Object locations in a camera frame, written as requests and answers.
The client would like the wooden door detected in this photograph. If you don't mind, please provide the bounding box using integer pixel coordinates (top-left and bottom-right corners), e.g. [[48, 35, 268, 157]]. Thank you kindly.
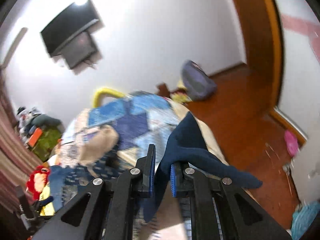
[[233, 0, 284, 108]]

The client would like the grey green pillow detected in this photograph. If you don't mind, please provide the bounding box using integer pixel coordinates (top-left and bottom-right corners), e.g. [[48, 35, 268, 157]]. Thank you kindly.
[[31, 114, 61, 127]]

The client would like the pink slipper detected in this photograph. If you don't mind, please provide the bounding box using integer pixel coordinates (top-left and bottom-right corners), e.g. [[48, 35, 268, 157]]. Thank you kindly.
[[284, 130, 299, 157]]

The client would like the white wardrobe door with hearts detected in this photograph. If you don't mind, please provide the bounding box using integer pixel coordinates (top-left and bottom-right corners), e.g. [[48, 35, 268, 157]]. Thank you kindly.
[[275, 0, 319, 204]]

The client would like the orange box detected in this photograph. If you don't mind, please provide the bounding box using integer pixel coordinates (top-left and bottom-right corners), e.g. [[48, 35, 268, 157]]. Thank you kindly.
[[28, 127, 43, 147]]

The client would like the yellow garment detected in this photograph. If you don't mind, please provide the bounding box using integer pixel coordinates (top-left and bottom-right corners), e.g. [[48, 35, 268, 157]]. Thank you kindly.
[[38, 184, 57, 217]]

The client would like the clutter pile of clothes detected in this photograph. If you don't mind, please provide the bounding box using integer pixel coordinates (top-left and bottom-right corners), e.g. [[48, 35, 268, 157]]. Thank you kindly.
[[17, 107, 42, 143]]

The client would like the large black wall television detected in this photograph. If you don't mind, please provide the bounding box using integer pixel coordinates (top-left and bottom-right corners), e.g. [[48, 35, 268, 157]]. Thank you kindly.
[[41, 0, 99, 57]]

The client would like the yellow bed headboard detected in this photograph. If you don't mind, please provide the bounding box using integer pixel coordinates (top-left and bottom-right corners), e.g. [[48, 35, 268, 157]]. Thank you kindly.
[[92, 87, 125, 108]]

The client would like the grey backpack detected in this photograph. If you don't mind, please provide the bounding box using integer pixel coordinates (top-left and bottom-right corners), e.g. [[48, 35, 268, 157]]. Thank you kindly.
[[181, 60, 217, 101]]

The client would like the blue patchwork bedspread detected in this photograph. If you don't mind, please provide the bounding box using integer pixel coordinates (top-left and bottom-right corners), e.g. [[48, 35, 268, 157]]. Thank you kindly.
[[57, 90, 228, 240]]

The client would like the small black wall monitor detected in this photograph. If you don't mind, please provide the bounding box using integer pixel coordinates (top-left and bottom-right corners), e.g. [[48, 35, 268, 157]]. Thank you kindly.
[[61, 31, 98, 69]]

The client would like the navy patterned hooded jacket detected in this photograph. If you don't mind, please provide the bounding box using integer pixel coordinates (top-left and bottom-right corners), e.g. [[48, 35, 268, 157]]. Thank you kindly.
[[48, 112, 263, 224]]

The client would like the striped red curtain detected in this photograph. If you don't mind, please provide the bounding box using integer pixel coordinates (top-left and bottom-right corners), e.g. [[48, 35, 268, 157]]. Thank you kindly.
[[1, 78, 41, 212]]

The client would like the red plush toy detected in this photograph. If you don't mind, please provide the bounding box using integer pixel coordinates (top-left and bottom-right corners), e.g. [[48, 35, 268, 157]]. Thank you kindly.
[[26, 165, 50, 200]]

